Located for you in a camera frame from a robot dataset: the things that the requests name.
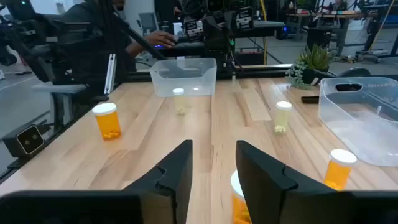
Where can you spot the person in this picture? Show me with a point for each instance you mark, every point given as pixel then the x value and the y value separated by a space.
pixel 90 37

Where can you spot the clear plastic bin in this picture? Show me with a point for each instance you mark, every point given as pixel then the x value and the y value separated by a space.
pixel 202 77
pixel 357 130

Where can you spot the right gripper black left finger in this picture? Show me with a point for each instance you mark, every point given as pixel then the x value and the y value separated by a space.
pixel 174 180

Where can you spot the green potted succulent plant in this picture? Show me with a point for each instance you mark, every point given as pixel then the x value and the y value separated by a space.
pixel 314 59

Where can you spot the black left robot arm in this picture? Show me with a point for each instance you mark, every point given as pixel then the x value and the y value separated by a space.
pixel 217 43

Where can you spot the silver aluminium profile bar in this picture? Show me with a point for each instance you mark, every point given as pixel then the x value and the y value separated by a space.
pixel 110 74

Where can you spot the black device with white label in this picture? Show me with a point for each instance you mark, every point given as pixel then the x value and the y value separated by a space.
pixel 192 28
pixel 244 18

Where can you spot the orange pill bottle back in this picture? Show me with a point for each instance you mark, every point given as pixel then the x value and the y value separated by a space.
pixel 282 119

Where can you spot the orange pill bottle white cap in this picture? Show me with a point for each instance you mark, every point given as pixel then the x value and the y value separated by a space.
pixel 107 124
pixel 337 174
pixel 237 205

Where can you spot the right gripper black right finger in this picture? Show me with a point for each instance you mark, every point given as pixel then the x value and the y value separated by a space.
pixel 261 180

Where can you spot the wooden background workbench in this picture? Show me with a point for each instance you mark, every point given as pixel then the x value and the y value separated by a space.
pixel 326 15

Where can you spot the black table-level camera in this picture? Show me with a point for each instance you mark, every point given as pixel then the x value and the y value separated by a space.
pixel 26 141

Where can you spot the black desk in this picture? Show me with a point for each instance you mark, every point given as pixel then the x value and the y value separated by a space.
pixel 264 29

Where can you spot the small pale yellow pill bottle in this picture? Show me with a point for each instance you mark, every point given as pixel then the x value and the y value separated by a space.
pixel 179 104

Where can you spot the small black flat object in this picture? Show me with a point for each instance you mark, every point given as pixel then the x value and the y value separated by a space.
pixel 310 99

